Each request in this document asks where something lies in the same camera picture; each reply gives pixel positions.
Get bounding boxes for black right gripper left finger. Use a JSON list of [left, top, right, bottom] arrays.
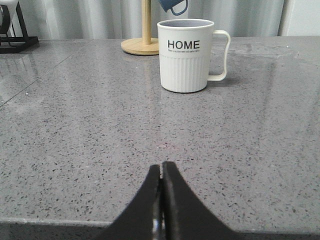
[[96, 165, 162, 240]]

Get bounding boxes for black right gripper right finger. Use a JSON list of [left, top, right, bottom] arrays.
[[162, 161, 240, 240]]

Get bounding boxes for cream HOME mug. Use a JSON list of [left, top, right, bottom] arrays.
[[157, 19, 231, 93]]

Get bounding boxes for wooden mug tree stand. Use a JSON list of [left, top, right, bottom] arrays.
[[121, 0, 159, 56]]

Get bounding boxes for blue hanging mug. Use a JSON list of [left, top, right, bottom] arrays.
[[158, 0, 189, 16]]

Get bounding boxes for black wire mug rack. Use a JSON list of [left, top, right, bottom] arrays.
[[0, 0, 39, 54]]

